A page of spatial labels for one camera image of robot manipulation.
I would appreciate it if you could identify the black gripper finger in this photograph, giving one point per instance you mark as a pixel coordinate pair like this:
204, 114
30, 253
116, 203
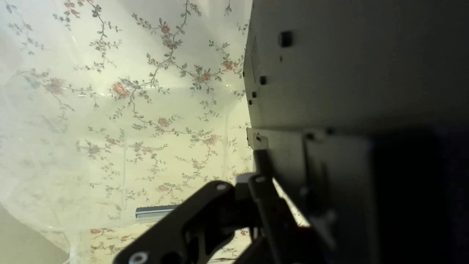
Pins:
195, 230

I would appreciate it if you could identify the black computer keyboard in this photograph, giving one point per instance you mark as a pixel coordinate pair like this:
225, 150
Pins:
358, 65

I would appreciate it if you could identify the floral bed sheet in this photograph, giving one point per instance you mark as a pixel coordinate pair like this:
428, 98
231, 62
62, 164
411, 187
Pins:
107, 106

